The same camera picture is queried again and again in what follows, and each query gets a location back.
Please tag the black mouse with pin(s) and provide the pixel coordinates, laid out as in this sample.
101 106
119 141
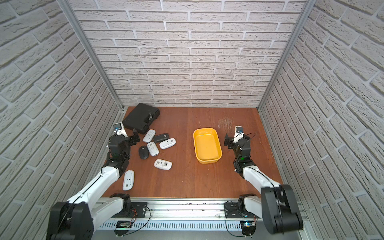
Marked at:
143 152

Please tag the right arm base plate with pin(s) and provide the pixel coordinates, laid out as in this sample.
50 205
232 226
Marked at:
232 211

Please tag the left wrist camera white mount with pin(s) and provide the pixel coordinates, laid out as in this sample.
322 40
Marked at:
119 129

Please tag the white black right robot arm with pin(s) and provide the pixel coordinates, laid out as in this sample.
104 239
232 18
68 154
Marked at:
277 206

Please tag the left controller board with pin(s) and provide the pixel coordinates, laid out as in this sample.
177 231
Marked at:
123 228

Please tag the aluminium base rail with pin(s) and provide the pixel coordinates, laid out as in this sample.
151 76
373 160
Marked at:
177 214

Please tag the white upturned mouse with label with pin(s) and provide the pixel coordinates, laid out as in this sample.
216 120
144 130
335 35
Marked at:
163 164

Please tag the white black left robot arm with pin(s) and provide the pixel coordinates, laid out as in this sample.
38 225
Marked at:
78 218

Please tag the dark grey upturned mouse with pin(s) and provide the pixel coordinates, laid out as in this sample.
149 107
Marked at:
160 138

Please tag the yellow plastic storage box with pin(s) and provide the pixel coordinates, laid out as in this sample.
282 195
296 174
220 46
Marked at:
207 145

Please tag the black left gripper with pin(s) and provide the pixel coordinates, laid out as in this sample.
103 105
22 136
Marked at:
133 138

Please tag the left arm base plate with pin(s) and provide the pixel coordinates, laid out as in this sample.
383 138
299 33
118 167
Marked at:
138 209

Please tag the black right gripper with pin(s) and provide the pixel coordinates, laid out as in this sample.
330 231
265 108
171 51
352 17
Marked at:
230 140

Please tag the right controller board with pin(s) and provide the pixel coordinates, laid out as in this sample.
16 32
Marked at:
248 228

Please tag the black carrying case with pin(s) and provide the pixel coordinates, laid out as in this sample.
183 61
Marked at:
141 117

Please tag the controller board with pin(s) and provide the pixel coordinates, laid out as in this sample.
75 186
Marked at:
123 228
248 228

